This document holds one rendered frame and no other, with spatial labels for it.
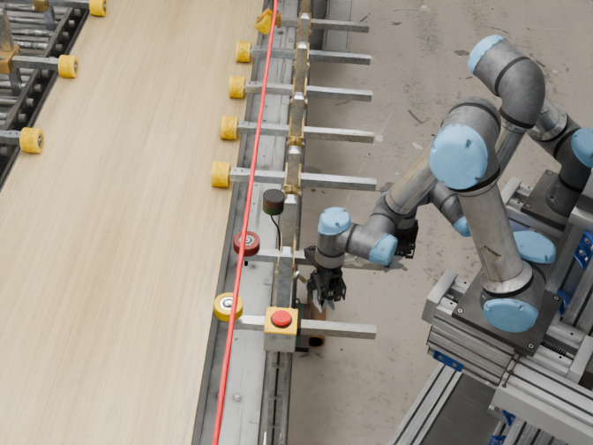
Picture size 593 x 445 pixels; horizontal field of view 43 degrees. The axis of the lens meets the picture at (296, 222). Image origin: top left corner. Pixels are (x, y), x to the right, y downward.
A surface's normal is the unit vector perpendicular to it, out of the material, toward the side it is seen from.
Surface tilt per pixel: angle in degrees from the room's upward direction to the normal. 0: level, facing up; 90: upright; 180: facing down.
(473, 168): 84
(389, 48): 0
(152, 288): 0
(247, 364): 0
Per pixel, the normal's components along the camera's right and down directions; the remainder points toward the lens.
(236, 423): 0.06, -0.73
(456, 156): -0.44, 0.51
